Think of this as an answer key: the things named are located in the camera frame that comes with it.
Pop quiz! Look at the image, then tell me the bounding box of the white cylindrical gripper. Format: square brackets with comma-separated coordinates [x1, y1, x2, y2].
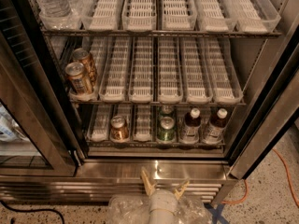
[141, 167, 190, 213]

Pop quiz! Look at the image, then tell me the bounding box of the dark bottle white cap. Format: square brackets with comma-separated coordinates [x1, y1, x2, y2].
[179, 107, 202, 144]
[201, 107, 229, 145]

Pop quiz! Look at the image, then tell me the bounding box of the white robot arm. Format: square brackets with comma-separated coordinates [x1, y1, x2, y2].
[141, 167, 190, 224]

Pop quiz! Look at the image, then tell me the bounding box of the shelf tray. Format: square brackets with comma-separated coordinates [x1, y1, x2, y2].
[232, 0, 281, 34]
[128, 37, 153, 103]
[179, 38, 212, 104]
[161, 0, 197, 31]
[87, 105, 112, 142]
[194, 0, 236, 33]
[81, 0, 123, 31]
[158, 37, 183, 104]
[133, 105, 152, 142]
[177, 105, 202, 146]
[39, 0, 83, 30]
[157, 105, 176, 144]
[121, 0, 157, 32]
[69, 37, 108, 101]
[200, 105, 230, 146]
[99, 37, 131, 103]
[204, 38, 243, 105]
[109, 105, 132, 143]

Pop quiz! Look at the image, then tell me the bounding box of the steel fridge base grille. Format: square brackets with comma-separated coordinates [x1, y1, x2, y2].
[0, 160, 237, 204]

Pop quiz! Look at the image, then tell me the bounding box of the copper can bottom shelf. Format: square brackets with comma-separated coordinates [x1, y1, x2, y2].
[110, 116, 129, 141]

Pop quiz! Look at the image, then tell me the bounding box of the glass fridge door left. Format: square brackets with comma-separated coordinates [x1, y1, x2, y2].
[0, 0, 87, 178]

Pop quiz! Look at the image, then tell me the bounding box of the gold can front middle shelf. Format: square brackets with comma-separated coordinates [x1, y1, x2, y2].
[65, 62, 93, 94]

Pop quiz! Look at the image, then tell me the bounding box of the gold can shelf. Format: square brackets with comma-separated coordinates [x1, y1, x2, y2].
[72, 48, 97, 86]
[65, 62, 93, 94]

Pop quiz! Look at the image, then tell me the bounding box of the steel fridge door right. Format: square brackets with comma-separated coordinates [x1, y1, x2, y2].
[228, 25, 299, 179]

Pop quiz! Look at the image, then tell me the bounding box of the gold can rear middle shelf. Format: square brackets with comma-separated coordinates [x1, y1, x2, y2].
[72, 48, 97, 86]

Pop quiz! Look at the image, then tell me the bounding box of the clear water bottle front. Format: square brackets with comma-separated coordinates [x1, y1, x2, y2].
[36, 0, 71, 18]

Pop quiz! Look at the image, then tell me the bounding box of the clear plastic bag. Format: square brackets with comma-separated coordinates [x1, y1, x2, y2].
[107, 195, 212, 224]

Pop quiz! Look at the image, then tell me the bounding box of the green can front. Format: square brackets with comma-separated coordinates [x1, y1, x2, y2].
[157, 117, 175, 142]

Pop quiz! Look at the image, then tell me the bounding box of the green can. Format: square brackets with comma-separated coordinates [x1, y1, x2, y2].
[159, 105, 175, 119]
[157, 117, 175, 142]

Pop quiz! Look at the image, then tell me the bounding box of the blue tape cross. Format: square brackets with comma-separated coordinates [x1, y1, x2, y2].
[205, 203, 230, 224]

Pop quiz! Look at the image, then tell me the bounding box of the green can rear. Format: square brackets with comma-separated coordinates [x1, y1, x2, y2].
[159, 105, 175, 119]

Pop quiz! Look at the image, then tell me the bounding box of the bottom wire shelf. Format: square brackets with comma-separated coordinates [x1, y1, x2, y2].
[87, 140, 225, 149]

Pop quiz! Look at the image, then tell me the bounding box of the wire shelf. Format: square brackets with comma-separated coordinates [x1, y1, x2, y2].
[70, 100, 246, 106]
[41, 29, 282, 39]
[87, 140, 225, 149]

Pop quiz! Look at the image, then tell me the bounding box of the orange cable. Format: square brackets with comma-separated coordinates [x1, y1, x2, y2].
[221, 147, 299, 209]

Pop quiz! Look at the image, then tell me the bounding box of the middle wire shelf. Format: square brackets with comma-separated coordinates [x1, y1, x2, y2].
[70, 100, 246, 106]

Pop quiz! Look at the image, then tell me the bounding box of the black cable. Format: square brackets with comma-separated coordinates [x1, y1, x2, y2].
[0, 200, 65, 224]

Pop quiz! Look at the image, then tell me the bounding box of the top wire shelf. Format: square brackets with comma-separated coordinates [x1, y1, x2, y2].
[41, 29, 282, 39]

